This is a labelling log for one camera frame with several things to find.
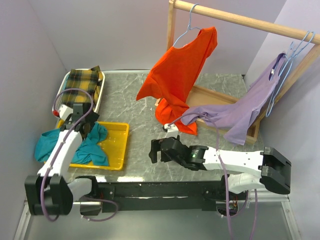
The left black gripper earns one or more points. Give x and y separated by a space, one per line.
92 118

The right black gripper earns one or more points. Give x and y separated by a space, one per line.
155 147

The teal t shirt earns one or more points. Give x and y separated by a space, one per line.
88 151

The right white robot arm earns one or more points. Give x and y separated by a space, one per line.
267 169

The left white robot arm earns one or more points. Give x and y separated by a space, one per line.
48 194

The orange t shirt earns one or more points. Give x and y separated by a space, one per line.
173 76

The lilac t shirt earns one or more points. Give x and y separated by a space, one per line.
239 116

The blue hanger with orange shirt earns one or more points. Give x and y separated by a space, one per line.
189 27

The blue hanger with lilac shirt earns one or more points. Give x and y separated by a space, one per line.
287 62

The yellow plastic tray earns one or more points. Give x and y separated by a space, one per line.
114 146

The yellow plaid cloth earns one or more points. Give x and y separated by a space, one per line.
89 80

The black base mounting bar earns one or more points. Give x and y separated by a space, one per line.
152 196

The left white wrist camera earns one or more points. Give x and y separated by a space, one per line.
62 112

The empty blue wire hanger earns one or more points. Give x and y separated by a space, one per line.
276 92

